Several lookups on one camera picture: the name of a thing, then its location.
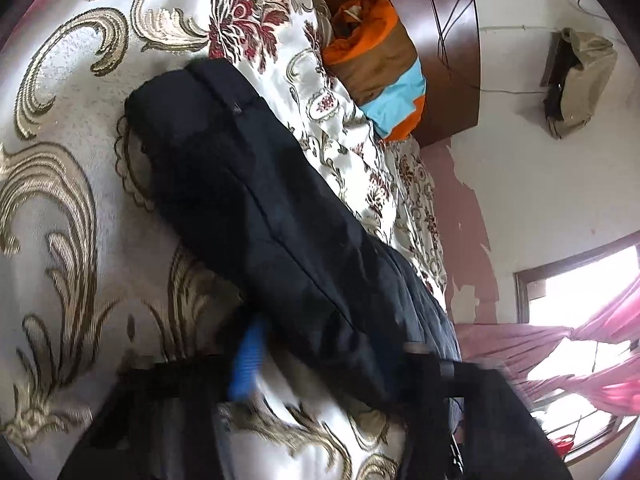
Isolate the dark navy padded jacket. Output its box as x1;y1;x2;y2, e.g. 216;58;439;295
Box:
125;60;459;408

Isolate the pink curtain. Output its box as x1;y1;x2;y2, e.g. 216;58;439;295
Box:
456;280;639;416

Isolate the red hanging garment outside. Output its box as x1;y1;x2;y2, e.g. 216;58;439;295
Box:
548;431;575;458

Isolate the brown framed window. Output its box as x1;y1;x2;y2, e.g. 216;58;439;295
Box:
514;233;639;465

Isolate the floral white red bedspread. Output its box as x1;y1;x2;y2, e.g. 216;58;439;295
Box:
1;0;447;479

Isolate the orange brown blue pillow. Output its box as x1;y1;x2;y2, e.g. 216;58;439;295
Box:
322;0;427;142

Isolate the brown wooden headboard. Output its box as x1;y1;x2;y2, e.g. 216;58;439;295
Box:
304;0;483;150

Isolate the olive cloth covered wall unit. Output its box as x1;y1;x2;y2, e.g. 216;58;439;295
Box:
544;27;618;139

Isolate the black power cable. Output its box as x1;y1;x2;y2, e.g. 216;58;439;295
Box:
424;0;551;97

